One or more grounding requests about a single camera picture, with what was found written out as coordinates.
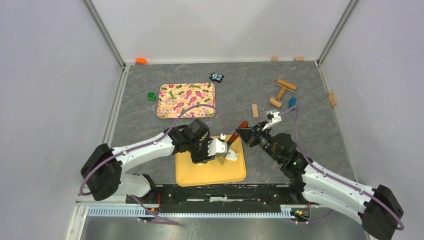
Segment yellow cutting mat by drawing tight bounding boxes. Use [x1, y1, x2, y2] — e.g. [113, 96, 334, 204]
[175, 138, 247, 187]

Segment floral pattern tray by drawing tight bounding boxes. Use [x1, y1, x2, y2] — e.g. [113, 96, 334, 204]
[156, 82, 216, 119]

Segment light blue cable duct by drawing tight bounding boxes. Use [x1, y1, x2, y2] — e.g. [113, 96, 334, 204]
[86, 205, 296, 219]

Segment green plastic block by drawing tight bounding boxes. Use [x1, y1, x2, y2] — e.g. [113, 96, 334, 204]
[147, 92, 157, 102]

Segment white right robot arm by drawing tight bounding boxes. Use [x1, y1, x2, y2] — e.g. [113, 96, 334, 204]
[236, 121, 404, 240]

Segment small wooden block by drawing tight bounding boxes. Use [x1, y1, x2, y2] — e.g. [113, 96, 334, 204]
[251, 103, 259, 118]

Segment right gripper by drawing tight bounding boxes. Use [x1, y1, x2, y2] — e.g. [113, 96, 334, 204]
[236, 121, 282, 165]

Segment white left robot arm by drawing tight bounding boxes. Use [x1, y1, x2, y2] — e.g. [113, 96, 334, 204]
[80, 119, 226, 204]

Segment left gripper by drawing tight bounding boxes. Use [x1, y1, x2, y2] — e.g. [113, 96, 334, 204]
[187, 137, 216, 165]

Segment white dough ball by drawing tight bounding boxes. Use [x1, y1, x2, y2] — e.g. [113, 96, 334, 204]
[225, 149, 239, 162]

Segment orange plastic cap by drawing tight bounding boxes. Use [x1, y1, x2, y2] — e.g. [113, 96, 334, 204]
[134, 57, 148, 65]

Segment blue plastic block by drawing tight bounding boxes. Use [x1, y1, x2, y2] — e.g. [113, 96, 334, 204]
[288, 97, 297, 109]

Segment wooden piece right edge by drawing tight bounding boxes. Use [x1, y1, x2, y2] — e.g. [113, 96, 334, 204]
[327, 92, 337, 107]

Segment metal scraper with wooden handle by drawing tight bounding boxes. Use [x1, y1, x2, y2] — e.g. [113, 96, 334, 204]
[216, 131, 240, 166]

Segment black patterned small box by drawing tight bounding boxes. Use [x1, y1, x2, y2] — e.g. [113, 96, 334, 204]
[209, 72, 224, 83]

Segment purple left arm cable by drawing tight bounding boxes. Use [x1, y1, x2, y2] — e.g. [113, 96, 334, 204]
[78, 103, 227, 226]

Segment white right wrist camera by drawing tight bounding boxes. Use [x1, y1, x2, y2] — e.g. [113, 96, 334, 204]
[263, 110, 282, 130]

